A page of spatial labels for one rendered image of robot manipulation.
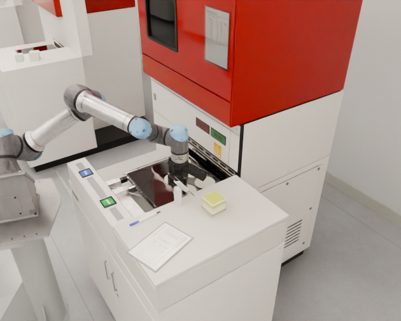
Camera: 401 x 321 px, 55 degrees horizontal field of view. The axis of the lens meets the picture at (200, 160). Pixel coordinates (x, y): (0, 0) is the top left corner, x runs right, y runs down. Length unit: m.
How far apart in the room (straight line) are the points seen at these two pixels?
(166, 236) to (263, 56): 0.81
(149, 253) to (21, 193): 0.70
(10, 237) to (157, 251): 0.71
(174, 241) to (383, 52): 2.03
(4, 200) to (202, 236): 0.90
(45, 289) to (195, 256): 1.09
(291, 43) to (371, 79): 1.38
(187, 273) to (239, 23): 0.92
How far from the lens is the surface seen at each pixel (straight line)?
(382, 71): 2.97
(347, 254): 2.93
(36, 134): 1.96
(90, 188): 1.79
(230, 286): 1.64
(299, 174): 2.20
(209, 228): 1.53
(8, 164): 1.88
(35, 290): 2.29
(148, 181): 1.89
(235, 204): 1.64
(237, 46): 1.53
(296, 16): 1.71
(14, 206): 1.91
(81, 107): 1.68
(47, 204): 2.00
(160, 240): 1.48
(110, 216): 1.63
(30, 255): 2.11
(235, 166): 1.80
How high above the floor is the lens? 2.01
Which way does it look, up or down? 33 degrees down
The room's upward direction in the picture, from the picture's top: straight up
